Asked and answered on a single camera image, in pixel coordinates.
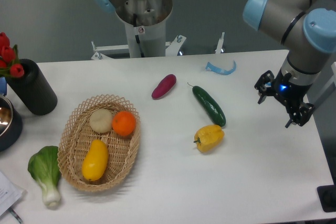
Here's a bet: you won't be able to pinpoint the black cylindrical vase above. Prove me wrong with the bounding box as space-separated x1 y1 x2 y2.
6 59 58 115

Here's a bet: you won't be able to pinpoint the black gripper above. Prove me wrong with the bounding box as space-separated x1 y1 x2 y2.
254 70 315 128

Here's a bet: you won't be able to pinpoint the yellow mango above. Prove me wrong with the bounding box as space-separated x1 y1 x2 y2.
81 140 109 181

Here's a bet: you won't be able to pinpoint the yellow bell pepper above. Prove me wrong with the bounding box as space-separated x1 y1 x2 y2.
194 124 225 153

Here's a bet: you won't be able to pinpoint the woven wicker basket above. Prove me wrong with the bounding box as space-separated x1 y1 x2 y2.
58 94 141 193

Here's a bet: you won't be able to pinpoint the pen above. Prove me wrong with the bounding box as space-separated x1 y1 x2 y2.
8 207 23 224

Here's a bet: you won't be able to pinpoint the green bok choy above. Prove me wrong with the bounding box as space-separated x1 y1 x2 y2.
27 146 61 208

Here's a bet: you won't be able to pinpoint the black device at edge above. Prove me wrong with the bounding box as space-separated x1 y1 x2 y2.
317 185 335 212

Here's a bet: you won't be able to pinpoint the orange fruit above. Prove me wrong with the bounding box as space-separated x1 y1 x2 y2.
112 111 136 136

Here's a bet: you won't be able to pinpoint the red tulip bouquet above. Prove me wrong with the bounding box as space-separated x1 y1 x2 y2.
1 32 25 79

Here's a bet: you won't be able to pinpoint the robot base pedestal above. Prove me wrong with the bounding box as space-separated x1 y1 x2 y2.
87 0 174 58

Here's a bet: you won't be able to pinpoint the green cucumber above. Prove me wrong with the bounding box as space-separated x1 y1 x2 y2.
187 83 226 127

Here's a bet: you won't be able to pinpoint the purple sweet potato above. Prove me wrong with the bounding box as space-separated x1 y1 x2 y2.
151 74 176 100

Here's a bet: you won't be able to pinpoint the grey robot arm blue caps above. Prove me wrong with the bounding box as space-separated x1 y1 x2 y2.
243 0 335 126

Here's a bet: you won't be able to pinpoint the dark metal bowl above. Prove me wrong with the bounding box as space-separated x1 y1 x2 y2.
1 95 23 152

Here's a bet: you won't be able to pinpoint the white paper sheets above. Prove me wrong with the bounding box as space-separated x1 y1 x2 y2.
1 172 27 215

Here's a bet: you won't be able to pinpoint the blue tape strip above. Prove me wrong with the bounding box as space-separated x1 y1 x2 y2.
204 60 237 76

